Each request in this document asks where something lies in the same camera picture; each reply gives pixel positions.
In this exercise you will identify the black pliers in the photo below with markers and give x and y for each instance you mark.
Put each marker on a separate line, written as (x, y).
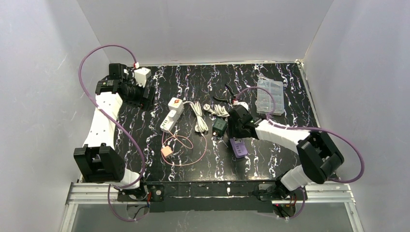
(229, 98)

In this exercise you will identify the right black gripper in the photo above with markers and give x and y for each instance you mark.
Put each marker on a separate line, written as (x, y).
(233, 128)

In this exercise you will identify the green power adapter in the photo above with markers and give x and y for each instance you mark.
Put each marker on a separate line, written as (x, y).
(219, 127)

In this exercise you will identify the clear plastic parts box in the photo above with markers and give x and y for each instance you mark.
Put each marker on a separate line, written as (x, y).
(272, 99)

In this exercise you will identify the white USB charger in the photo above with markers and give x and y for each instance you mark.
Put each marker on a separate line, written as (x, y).
(172, 115)

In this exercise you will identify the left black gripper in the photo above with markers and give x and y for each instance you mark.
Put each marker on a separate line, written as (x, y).
(149, 95)

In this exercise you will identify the white plug with cord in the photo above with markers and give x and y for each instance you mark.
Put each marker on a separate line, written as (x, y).
(216, 110)

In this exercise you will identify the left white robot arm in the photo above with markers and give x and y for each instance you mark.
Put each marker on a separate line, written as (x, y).
(97, 159)

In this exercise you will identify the white tiger power strip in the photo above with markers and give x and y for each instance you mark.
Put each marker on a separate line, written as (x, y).
(176, 107)

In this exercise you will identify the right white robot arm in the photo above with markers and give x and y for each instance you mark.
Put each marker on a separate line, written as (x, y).
(319, 156)

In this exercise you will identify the purple power strip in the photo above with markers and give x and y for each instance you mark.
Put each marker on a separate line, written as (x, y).
(239, 147)

